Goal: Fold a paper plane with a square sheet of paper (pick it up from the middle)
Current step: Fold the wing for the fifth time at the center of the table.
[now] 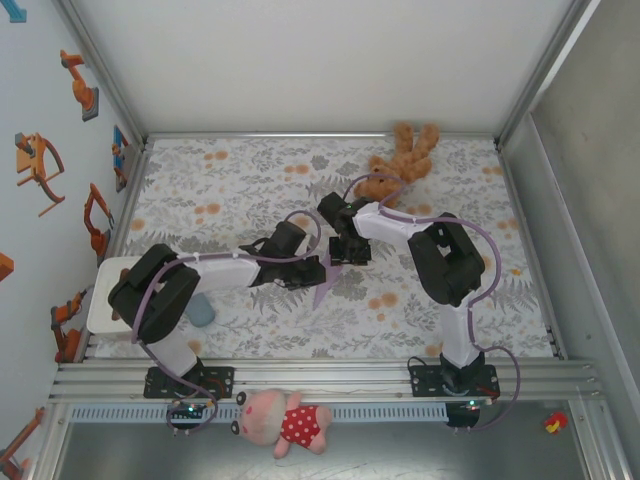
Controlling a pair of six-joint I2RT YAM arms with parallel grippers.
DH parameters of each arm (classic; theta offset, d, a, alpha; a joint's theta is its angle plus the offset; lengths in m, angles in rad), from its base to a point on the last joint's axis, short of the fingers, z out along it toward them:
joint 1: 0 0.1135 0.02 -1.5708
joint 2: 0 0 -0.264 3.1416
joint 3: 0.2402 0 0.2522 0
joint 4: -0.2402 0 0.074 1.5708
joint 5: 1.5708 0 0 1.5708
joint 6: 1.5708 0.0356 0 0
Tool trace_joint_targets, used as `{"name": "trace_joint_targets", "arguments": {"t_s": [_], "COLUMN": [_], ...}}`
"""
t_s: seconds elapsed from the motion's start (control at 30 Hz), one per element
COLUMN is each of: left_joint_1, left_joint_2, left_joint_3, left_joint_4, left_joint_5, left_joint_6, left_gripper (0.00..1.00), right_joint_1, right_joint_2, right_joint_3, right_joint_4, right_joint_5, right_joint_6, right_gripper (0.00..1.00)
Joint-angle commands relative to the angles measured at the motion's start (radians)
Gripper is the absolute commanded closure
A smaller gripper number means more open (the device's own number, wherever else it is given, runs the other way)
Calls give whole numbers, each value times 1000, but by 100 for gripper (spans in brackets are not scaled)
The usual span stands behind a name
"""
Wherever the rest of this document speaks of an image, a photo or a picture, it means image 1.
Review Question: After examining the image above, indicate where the purple paper sheet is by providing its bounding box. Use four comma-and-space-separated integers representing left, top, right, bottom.
311, 251, 347, 312

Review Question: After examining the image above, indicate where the floral printed tablecloth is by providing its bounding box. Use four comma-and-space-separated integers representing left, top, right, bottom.
94, 137, 559, 359

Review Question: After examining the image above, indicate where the brown teddy bear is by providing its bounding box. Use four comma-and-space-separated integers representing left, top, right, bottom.
353, 121, 442, 210

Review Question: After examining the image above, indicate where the blue-grey fabric case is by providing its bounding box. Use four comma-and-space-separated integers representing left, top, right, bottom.
187, 293, 217, 329

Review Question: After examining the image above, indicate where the pink pig plush toy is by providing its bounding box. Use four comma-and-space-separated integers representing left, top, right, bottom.
230, 389, 332, 460

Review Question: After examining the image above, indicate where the black controller board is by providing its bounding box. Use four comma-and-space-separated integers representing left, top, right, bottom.
166, 398, 209, 436
446, 398, 494, 432

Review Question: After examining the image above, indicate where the blue orange machine sticker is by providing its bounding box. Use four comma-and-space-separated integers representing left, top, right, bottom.
112, 124, 132, 194

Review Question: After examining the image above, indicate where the white plastic box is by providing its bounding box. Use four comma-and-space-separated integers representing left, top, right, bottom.
85, 256, 151, 336

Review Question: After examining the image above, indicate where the orange grey gripper sticker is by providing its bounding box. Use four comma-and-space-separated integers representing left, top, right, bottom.
13, 132, 67, 217

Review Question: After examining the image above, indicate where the aluminium back rail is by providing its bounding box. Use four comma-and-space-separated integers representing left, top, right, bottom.
144, 130, 499, 141

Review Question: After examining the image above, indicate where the aluminium front rail beam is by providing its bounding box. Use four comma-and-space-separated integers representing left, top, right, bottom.
47, 357, 606, 404

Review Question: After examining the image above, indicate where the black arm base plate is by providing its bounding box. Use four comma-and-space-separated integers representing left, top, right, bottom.
409, 364, 500, 399
143, 366, 235, 400

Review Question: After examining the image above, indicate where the slotted grey cable duct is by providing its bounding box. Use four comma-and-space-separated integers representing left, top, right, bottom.
69, 403, 449, 424

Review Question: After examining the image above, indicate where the aluminium side rail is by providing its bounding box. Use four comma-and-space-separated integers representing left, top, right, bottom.
74, 142, 154, 364
498, 142, 569, 361

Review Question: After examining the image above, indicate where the aluminium frame post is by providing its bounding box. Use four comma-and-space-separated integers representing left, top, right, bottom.
52, 0, 151, 151
568, 399, 632, 480
492, 0, 604, 151
29, 402, 71, 480

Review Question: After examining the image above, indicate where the blue wall sticker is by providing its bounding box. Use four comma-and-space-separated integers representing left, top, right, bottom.
0, 0, 29, 24

